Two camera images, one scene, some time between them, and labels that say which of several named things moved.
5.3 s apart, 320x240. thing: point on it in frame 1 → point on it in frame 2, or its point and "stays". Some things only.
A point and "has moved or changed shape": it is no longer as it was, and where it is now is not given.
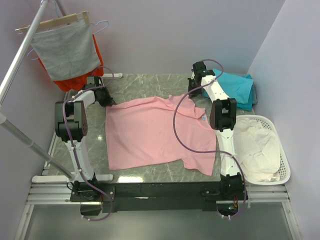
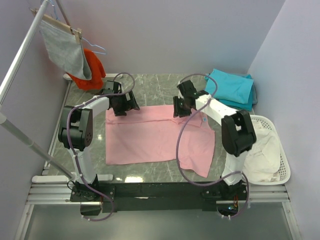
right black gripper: x=198 y=92 → x=177 y=110
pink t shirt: x=141 y=132 has moved or changed shape
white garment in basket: x=258 y=150 stays
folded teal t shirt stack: x=239 y=86 stays
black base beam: x=153 y=197 stays
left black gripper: x=109 y=100 → x=129 y=105
